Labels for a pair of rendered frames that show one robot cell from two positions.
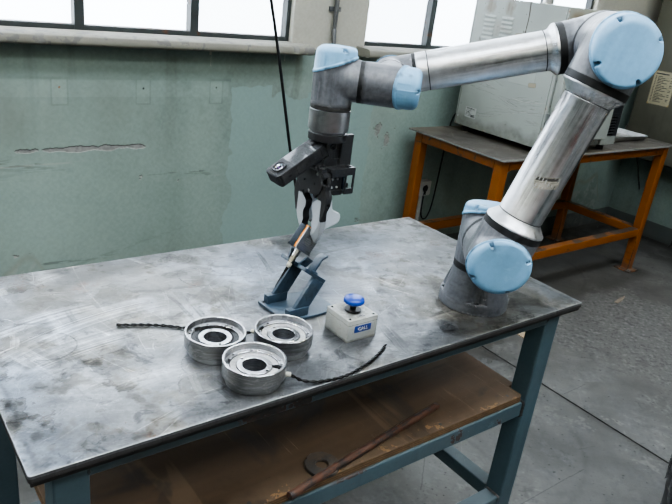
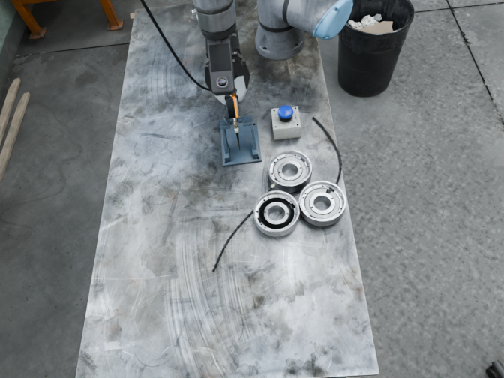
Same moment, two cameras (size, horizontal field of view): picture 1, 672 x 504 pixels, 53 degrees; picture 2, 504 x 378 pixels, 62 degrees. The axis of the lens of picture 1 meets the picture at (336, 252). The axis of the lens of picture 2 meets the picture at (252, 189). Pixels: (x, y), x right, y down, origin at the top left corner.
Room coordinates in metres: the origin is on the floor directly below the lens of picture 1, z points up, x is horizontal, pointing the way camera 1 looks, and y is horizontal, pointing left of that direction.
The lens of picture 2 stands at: (0.71, 0.53, 1.68)
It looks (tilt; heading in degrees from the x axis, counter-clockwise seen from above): 59 degrees down; 316
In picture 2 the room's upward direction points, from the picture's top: 11 degrees counter-clockwise
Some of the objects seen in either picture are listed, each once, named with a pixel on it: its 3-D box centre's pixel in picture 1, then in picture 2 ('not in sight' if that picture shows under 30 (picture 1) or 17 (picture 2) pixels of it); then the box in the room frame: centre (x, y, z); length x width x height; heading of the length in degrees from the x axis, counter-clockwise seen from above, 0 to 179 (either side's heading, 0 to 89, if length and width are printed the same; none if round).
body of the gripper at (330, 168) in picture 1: (326, 163); (222, 44); (1.23, 0.04, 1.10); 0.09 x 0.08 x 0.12; 132
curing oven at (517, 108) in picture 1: (551, 76); not in sight; (3.41, -0.94, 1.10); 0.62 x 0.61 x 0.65; 129
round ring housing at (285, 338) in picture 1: (283, 337); (289, 172); (1.04, 0.07, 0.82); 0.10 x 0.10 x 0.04
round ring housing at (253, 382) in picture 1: (253, 369); (322, 205); (0.93, 0.11, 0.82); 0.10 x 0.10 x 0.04
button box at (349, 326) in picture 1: (353, 319); (286, 121); (1.14, -0.05, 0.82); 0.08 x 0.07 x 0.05; 129
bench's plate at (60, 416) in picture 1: (294, 298); (222, 140); (1.26, 0.07, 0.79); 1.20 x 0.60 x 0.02; 129
